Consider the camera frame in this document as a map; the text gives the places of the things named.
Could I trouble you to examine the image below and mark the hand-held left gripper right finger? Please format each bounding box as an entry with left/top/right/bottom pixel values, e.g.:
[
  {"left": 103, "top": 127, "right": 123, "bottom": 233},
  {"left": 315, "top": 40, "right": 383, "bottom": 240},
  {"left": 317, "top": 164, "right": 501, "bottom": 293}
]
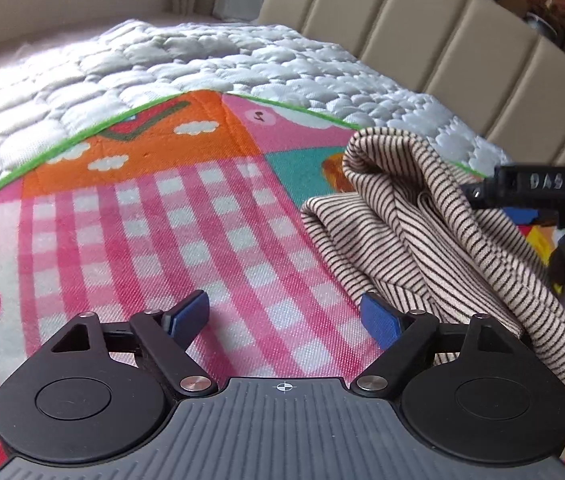
[{"left": 350, "top": 291, "right": 516, "bottom": 396}]

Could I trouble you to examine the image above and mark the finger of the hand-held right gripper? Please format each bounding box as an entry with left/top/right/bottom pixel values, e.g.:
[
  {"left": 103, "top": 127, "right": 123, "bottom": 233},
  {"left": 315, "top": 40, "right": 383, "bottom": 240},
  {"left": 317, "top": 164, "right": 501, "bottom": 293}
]
[{"left": 461, "top": 175, "right": 496, "bottom": 211}]

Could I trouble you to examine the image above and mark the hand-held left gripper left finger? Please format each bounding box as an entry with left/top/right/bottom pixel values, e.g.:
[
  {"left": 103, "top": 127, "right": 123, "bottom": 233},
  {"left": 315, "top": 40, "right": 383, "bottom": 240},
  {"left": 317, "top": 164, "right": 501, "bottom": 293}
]
[{"left": 50, "top": 290, "right": 218, "bottom": 396}]

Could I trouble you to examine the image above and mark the beige striped garment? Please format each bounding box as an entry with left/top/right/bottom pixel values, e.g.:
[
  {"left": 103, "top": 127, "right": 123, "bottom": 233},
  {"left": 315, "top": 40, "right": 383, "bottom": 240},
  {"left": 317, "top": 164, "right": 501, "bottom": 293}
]
[{"left": 301, "top": 127, "right": 565, "bottom": 406}]

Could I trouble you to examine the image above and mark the colourful printed play mat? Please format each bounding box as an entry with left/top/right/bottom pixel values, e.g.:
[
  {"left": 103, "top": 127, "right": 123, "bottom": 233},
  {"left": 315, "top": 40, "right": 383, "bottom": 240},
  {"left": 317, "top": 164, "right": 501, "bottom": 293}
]
[{"left": 0, "top": 90, "right": 565, "bottom": 480}]

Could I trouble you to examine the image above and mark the beige padded headboard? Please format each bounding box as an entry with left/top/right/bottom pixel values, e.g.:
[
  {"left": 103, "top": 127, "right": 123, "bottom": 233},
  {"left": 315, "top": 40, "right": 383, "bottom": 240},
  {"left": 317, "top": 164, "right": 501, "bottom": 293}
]
[{"left": 257, "top": 0, "right": 565, "bottom": 166}]

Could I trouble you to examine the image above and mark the white quilted mattress pad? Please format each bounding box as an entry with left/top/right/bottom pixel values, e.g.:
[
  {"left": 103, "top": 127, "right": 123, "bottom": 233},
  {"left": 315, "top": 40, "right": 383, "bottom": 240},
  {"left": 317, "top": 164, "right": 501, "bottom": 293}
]
[{"left": 0, "top": 20, "right": 511, "bottom": 211}]

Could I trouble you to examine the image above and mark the beige bay window ledge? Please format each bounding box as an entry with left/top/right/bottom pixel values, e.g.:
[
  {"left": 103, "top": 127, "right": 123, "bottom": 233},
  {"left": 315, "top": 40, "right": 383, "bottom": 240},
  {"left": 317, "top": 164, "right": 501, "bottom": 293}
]
[{"left": 0, "top": 7, "right": 188, "bottom": 63}]

